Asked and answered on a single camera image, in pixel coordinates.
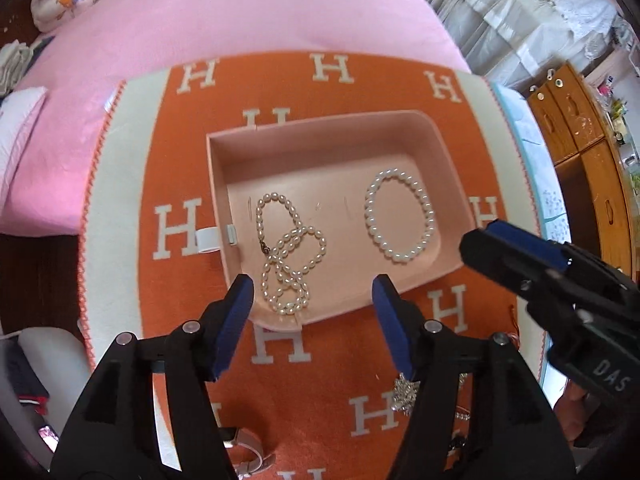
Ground wooden desk with drawers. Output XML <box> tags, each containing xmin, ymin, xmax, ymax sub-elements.
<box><xmin>527</xmin><ymin>63</ymin><xmax>639</xmax><ymax>278</ymax></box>

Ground person's right hand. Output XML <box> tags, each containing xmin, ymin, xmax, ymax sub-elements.
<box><xmin>553</xmin><ymin>380</ymin><xmax>600</xmax><ymax>445</ymax></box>

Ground orange H pattern blanket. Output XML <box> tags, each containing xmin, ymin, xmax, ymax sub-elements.
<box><xmin>79</xmin><ymin>52</ymin><xmax>544</xmax><ymax>479</ymax></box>

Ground long pearl necklace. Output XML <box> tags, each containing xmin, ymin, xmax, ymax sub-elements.
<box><xmin>254</xmin><ymin>192</ymin><xmax>328</xmax><ymax>317</ymax></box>

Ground light blue patterned tablecloth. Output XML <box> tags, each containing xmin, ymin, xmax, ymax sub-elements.
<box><xmin>489</xmin><ymin>81</ymin><xmax>574</xmax><ymax>391</ymax></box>

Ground pink jewelry tray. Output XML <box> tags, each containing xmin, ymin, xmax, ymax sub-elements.
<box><xmin>206</xmin><ymin>110</ymin><xmax>474</xmax><ymax>332</ymax></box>

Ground white pillow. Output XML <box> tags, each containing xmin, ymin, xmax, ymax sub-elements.
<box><xmin>0</xmin><ymin>87</ymin><xmax>48</xmax><ymax>209</ymax></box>

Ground round pearl bracelet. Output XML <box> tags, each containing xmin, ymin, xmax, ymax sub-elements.
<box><xmin>363</xmin><ymin>168</ymin><xmax>436</xmax><ymax>265</ymax></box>

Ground pink bed sheet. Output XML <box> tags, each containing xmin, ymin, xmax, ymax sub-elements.
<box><xmin>0</xmin><ymin>0</ymin><xmax>474</xmax><ymax>238</ymax></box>

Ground folded beige clothes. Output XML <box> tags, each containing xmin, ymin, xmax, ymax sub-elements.
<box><xmin>0</xmin><ymin>40</ymin><xmax>35</xmax><ymax>98</ymax></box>

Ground white lace covered furniture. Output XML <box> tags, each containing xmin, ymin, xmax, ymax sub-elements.
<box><xmin>425</xmin><ymin>0</ymin><xmax>620</xmax><ymax>91</ymax></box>

